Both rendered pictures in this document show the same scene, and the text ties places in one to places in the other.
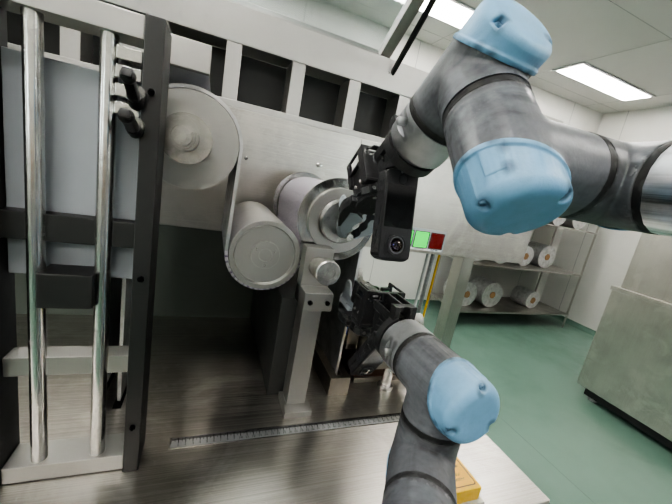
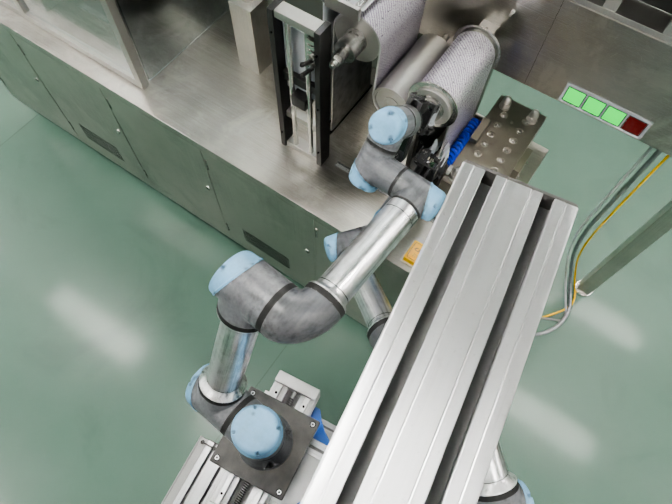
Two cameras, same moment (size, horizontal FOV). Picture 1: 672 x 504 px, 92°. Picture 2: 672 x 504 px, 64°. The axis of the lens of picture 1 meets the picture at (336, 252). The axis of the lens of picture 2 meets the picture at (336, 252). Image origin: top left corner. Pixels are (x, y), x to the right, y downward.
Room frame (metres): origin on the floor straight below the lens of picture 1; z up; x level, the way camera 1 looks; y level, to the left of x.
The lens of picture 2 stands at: (-0.18, -0.65, 2.36)
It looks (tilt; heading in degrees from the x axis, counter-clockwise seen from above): 64 degrees down; 54
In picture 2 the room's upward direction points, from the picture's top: 3 degrees clockwise
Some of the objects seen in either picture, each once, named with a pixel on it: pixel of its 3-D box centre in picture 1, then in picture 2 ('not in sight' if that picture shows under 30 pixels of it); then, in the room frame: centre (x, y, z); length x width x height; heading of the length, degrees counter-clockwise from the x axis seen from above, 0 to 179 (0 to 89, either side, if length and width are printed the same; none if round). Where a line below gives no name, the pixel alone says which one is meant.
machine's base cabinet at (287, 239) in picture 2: not in sight; (222, 127); (0.27, 0.90, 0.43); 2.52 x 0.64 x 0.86; 112
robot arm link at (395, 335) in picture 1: (406, 348); not in sight; (0.42, -0.12, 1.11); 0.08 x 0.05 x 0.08; 112
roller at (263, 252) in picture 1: (256, 238); (413, 77); (0.65, 0.16, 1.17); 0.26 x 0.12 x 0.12; 22
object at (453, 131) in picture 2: (332, 274); (461, 120); (0.72, 0.00, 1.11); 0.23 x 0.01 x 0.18; 22
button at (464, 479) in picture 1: (446, 476); (418, 255); (0.42, -0.23, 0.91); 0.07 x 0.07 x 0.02; 22
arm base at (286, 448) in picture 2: not in sight; (263, 438); (-0.23, -0.42, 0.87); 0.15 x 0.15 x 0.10
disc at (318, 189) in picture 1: (337, 220); (432, 105); (0.58, 0.01, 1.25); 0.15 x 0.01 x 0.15; 112
